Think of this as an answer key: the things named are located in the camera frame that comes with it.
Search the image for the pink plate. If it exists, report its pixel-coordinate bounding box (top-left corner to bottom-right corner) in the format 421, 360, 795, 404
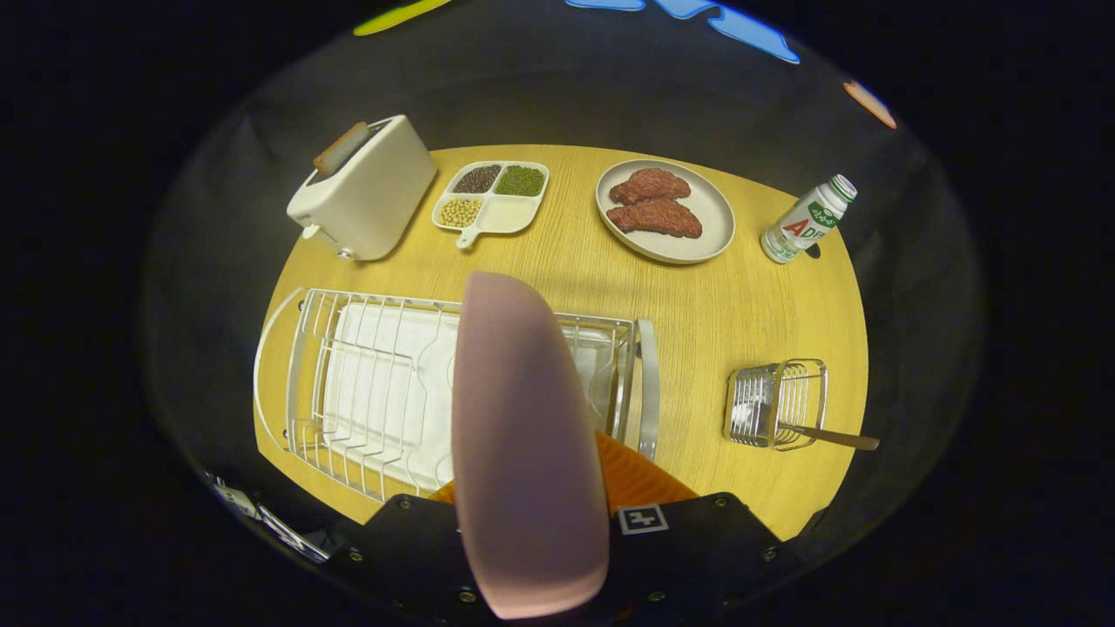
451, 271, 612, 621

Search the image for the brown toast slice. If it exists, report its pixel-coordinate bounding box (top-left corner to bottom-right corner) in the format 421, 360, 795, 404
313, 121, 372, 176

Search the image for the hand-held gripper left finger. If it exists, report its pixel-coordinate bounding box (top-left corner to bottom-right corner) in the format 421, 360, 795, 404
327, 482, 477, 612

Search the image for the white toaster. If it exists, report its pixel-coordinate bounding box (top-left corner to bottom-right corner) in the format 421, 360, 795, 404
287, 114, 439, 263

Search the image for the metal spoon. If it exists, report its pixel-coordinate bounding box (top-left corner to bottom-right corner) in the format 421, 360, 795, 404
777, 421, 882, 452

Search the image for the beige round plate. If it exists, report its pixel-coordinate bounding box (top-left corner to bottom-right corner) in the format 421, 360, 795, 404
596, 158, 738, 266

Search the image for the white divided dish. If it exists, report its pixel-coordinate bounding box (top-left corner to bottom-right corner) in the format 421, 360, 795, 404
432, 161, 551, 252

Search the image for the pile of green beans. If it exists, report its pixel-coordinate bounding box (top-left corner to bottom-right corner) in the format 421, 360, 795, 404
496, 165, 547, 198

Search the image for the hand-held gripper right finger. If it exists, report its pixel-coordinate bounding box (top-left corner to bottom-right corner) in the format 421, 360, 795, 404
595, 430, 790, 624

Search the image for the white wire dish rack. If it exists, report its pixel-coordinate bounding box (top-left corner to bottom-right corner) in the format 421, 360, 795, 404
253, 286, 662, 505

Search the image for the metal wire basket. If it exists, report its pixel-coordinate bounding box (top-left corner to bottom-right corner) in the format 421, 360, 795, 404
722, 358, 829, 453

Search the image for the white drink bottle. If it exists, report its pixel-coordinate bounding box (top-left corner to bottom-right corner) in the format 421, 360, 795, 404
760, 174, 859, 266

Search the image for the pile of dark beans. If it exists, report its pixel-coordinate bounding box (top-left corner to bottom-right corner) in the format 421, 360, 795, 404
453, 165, 503, 195

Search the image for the red meat piece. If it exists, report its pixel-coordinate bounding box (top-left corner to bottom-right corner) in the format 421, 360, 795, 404
606, 199, 704, 240
609, 168, 693, 206

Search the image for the white drip tray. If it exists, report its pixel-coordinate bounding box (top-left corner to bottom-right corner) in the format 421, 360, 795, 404
320, 300, 620, 494

